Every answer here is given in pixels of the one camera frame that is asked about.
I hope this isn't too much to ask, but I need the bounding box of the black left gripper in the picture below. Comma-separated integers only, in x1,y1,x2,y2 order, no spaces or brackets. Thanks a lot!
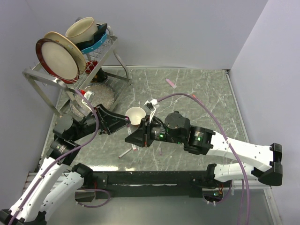
71,103,131,141

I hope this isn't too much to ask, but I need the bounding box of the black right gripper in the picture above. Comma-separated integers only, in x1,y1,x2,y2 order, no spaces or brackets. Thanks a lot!
125,115,184,147

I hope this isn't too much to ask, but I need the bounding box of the white pen red tip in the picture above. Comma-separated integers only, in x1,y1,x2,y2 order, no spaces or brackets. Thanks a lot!
127,125,137,151

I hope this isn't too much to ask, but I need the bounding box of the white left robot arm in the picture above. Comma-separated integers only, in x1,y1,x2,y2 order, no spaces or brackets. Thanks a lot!
0,104,130,225

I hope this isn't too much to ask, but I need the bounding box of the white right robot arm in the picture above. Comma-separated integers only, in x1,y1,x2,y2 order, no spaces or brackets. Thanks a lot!
125,111,283,187

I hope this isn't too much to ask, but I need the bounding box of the white pen red cap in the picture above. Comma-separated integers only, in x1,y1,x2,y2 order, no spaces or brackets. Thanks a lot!
118,149,131,158

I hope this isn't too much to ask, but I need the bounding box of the red crayon pen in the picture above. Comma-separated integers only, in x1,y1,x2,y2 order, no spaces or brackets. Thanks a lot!
192,94,203,106

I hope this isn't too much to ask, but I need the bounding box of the white paper cup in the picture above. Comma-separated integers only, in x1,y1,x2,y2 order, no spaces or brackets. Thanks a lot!
125,107,146,126

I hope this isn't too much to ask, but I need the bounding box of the glass textured plate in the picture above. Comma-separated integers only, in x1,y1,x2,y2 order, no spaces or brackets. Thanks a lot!
70,83,116,118

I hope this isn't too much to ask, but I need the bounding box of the steel dish rack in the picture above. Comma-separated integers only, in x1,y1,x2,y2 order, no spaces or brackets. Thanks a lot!
22,25,132,115

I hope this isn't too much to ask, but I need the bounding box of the red object in rack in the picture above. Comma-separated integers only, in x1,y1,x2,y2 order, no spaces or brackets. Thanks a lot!
85,60,98,75

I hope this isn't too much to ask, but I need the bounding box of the red rimmed white plate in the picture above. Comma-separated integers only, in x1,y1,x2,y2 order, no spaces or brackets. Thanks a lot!
35,38,79,84

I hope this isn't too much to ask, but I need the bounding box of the blue rimmed dish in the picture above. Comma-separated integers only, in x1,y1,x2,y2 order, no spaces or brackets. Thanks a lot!
75,23,107,54

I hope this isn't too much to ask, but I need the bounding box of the cream ceramic bowl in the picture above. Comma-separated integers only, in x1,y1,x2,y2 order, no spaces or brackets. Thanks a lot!
65,17,98,44

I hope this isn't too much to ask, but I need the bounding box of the beige plate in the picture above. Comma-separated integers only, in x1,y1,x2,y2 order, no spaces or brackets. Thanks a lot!
44,31,86,75

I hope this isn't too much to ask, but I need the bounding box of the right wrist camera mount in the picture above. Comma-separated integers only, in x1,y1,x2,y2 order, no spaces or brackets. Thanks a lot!
144,99,159,122

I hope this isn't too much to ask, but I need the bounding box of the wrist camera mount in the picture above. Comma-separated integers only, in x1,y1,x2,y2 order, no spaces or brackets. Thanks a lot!
144,99,159,122
78,90,97,113

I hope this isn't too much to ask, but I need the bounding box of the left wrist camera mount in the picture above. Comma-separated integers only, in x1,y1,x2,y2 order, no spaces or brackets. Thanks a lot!
78,90,97,113

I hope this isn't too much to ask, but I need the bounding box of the black base frame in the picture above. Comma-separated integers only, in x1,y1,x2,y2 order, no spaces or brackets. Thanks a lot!
83,171,231,198

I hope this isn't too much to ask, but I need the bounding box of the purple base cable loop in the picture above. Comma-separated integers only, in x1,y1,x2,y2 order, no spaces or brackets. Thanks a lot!
76,189,111,209

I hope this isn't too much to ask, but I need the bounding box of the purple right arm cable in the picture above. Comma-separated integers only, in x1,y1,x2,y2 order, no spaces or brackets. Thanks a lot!
157,93,251,225

